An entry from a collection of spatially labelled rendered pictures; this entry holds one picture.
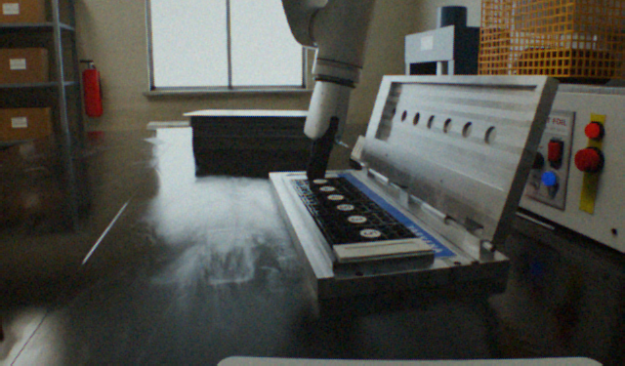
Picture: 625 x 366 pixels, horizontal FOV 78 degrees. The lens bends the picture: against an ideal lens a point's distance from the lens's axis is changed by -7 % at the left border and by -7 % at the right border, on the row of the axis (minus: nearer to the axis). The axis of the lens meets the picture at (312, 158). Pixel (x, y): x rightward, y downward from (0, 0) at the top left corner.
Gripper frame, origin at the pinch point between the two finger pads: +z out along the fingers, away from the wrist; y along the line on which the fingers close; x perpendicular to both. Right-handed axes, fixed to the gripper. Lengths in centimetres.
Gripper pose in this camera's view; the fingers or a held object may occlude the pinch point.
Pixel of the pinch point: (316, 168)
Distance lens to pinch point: 73.4
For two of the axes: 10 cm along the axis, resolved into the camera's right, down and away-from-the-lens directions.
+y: 2.0, 1.8, -9.6
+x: 9.6, 1.7, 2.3
